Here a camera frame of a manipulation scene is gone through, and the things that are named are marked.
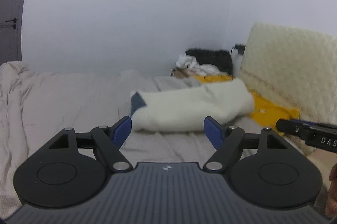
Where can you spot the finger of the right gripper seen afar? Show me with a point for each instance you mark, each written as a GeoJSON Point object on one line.
{"type": "Point", "coordinates": [295, 127]}

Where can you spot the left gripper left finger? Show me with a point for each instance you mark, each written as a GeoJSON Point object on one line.
{"type": "Point", "coordinates": [107, 144]}

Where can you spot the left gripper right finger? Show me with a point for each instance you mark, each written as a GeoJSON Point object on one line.
{"type": "Point", "coordinates": [227, 143]}

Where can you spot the cream blue striped sweater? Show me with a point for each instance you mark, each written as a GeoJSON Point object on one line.
{"type": "Point", "coordinates": [184, 110]}

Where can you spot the person right hand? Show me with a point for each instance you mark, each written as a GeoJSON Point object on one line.
{"type": "Point", "coordinates": [331, 203]}

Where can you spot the yellow printed fabric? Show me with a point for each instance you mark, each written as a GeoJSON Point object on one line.
{"type": "Point", "coordinates": [268, 105]}

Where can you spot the cream quilted headboard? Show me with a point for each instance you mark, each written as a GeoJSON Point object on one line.
{"type": "Point", "coordinates": [294, 68]}

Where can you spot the cardboard box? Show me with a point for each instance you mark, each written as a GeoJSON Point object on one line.
{"type": "Point", "coordinates": [181, 73]}

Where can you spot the black fluffy garment right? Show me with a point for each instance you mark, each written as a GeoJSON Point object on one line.
{"type": "Point", "coordinates": [219, 58]}

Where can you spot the grey bed sheet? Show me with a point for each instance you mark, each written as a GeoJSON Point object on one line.
{"type": "Point", "coordinates": [36, 106]}

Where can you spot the white crumpled garment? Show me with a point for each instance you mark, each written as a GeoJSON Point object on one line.
{"type": "Point", "coordinates": [190, 65]}

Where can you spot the black wall charger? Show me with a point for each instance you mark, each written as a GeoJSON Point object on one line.
{"type": "Point", "coordinates": [240, 48]}

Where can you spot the black door handle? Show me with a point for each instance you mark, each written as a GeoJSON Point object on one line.
{"type": "Point", "coordinates": [11, 23]}

